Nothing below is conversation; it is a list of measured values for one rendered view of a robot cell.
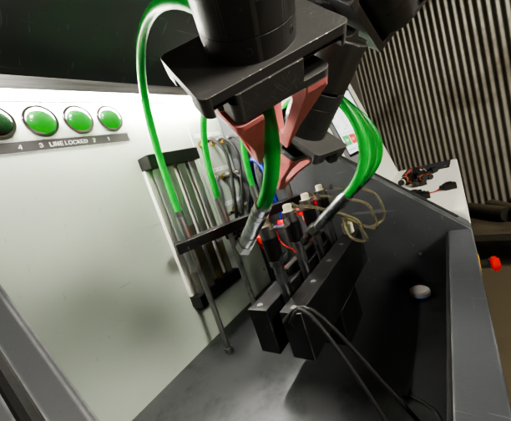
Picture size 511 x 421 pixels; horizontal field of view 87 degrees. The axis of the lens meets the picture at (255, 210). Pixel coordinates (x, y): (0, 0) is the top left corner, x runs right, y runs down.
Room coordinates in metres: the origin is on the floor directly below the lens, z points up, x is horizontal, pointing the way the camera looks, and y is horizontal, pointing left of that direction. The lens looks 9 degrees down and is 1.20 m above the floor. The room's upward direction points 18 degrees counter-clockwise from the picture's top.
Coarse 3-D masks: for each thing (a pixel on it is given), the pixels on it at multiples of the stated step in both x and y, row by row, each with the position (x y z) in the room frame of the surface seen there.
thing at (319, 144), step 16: (320, 96) 0.30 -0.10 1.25; (336, 96) 0.30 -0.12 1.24; (288, 112) 0.33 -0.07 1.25; (320, 112) 0.31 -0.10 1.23; (304, 128) 0.32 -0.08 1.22; (320, 128) 0.32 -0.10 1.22; (304, 144) 0.32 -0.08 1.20; (320, 144) 0.33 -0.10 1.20; (336, 144) 0.34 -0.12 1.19; (320, 160) 0.31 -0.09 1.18
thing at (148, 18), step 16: (160, 0) 0.31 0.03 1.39; (176, 0) 0.28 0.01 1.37; (144, 16) 0.37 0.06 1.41; (144, 32) 0.40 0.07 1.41; (144, 48) 0.43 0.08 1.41; (144, 64) 0.46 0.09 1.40; (144, 80) 0.48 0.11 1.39; (144, 96) 0.49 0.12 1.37; (144, 112) 0.51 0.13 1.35; (272, 112) 0.22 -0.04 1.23; (272, 128) 0.22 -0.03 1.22; (272, 144) 0.22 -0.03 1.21; (160, 160) 0.53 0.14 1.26; (272, 160) 0.22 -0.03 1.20; (272, 176) 0.23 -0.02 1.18; (272, 192) 0.24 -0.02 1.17; (176, 208) 0.54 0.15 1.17
